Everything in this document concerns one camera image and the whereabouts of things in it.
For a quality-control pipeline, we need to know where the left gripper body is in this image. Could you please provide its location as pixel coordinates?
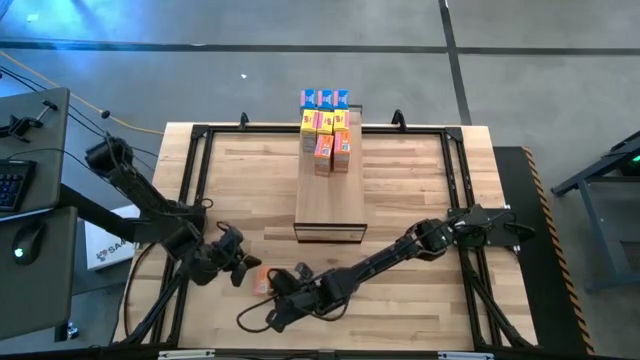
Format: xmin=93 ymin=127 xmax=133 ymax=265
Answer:
xmin=212 ymin=224 xmax=246 ymax=274

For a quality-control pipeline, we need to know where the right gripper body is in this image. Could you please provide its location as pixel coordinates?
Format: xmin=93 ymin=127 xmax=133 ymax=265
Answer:
xmin=283 ymin=279 xmax=334 ymax=317

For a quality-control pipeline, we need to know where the yellow Corn Pops cereal box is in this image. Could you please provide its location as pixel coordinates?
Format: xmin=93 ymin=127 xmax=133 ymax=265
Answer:
xmin=299 ymin=108 xmax=320 ymax=154
xmin=316 ymin=109 xmax=335 ymax=137
xmin=332 ymin=108 xmax=352 ymax=134

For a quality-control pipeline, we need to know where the black diagonal desk strut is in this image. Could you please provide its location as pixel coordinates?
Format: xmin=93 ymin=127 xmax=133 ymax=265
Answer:
xmin=58 ymin=183 xmax=151 ymax=245

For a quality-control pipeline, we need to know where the desk caster wheel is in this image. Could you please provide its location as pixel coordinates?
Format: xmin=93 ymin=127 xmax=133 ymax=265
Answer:
xmin=54 ymin=322 xmax=81 ymax=344

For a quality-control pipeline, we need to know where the dark grey desk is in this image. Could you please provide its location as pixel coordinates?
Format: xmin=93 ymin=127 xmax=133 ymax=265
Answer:
xmin=0 ymin=87 xmax=80 ymax=342

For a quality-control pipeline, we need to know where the black computer mouse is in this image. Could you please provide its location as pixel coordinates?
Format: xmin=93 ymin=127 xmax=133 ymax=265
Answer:
xmin=10 ymin=222 xmax=47 ymax=266

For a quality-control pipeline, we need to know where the black keyboard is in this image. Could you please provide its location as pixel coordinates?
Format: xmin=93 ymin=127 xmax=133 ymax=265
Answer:
xmin=0 ymin=158 xmax=38 ymax=213

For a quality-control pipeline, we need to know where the black hazard-striped floor mat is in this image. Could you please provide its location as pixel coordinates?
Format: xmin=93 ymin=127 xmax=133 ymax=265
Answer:
xmin=492 ymin=145 xmax=596 ymax=356

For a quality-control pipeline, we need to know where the blue-grey metal cart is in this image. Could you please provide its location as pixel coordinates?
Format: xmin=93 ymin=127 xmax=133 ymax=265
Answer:
xmin=549 ymin=130 xmax=640 ymax=294

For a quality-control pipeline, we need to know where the black computer with green light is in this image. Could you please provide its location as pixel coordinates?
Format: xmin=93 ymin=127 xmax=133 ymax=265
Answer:
xmin=612 ymin=144 xmax=640 ymax=176

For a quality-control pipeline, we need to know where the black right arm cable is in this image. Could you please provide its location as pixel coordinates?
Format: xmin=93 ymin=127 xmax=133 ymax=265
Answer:
xmin=235 ymin=297 xmax=351 ymax=335

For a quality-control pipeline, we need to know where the white metal bracket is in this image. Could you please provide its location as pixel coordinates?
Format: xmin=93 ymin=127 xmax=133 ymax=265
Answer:
xmin=437 ymin=351 xmax=495 ymax=360
xmin=157 ymin=349 xmax=216 ymax=360

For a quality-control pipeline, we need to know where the thin yellow cable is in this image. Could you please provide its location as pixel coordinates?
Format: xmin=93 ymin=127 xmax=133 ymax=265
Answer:
xmin=0 ymin=49 xmax=165 ymax=136

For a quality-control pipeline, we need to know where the black aluminium table frame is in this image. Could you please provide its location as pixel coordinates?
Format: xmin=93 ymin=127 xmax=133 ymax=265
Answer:
xmin=114 ymin=122 xmax=539 ymax=351

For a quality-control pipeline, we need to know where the black floor cable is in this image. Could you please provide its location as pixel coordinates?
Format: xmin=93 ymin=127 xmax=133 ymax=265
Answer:
xmin=0 ymin=64 xmax=136 ymax=151

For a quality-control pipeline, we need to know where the black desk clamp mount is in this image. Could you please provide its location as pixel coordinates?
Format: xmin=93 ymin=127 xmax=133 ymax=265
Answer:
xmin=0 ymin=99 xmax=59 ymax=144

